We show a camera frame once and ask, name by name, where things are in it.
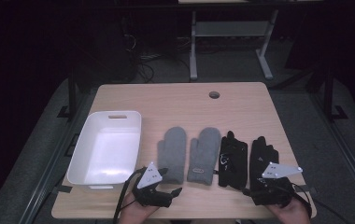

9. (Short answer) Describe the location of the black metal post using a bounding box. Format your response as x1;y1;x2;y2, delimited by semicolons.
67;62;78;119
322;63;336;121

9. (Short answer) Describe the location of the person's left hand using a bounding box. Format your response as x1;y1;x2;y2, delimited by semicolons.
118;190;162;224

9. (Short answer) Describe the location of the plain grey mitten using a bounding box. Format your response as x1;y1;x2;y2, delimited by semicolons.
156;125;188;185

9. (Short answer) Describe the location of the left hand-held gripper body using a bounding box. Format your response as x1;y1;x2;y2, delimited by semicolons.
132;161;174;209

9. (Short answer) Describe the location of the black glove large white print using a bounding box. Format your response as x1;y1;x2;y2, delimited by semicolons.
218;130;249;191

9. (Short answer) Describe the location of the black glove small white logo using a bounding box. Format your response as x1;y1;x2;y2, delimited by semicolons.
248;135;281;200

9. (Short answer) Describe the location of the white plastic bin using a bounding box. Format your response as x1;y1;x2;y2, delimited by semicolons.
66;110;143;190

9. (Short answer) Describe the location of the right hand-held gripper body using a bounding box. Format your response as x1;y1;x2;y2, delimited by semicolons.
251;161;304;207

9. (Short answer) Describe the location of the tangle of floor cables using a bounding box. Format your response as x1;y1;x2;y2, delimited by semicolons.
121;32;192;84

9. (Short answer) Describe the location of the person's right hand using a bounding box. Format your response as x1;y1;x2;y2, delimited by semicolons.
264;195;312;224

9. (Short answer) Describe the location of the grey metal desk frame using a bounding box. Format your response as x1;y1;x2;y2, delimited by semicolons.
189;8;280;81

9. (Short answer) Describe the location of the grey mitten with label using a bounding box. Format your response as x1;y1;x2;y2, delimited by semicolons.
186;126;222;187

